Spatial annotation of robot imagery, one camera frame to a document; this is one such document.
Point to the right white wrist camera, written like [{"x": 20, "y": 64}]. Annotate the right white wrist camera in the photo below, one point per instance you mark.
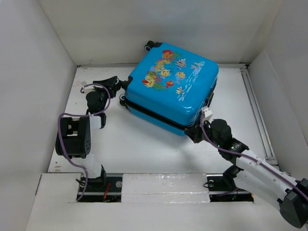
[{"x": 206, "y": 114}]

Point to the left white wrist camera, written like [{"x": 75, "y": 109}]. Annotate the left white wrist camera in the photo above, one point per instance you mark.
[{"x": 86, "y": 88}]

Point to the aluminium frame rail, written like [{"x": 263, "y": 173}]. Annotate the aluminium frame rail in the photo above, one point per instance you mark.
[{"x": 269, "y": 152}]

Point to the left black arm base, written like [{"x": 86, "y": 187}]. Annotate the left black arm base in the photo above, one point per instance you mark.
[{"x": 104, "y": 189}]

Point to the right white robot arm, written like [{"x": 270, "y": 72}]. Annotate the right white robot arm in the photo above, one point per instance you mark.
[{"x": 251, "y": 173}]

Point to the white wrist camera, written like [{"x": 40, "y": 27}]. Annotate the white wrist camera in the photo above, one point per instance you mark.
[
  {"x": 86, "y": 88},
  {"x": 206, "y": 114}
]

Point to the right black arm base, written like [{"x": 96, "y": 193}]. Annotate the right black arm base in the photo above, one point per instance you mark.
[{"x": 221, "y": 187}]

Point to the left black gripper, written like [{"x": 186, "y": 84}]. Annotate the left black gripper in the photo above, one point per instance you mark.
[{"x": 111, "y": 83}]

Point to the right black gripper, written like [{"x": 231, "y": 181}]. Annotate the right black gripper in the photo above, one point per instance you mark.
[{"x": 193, "y": 134}]

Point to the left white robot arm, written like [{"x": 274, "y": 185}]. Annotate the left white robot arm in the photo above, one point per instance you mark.
[{"x": 74, "y": 131}]

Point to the blue kids suitcase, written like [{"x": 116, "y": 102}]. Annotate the blue kids suitcase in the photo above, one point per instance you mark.
[{"x": 169, "y": 86}]

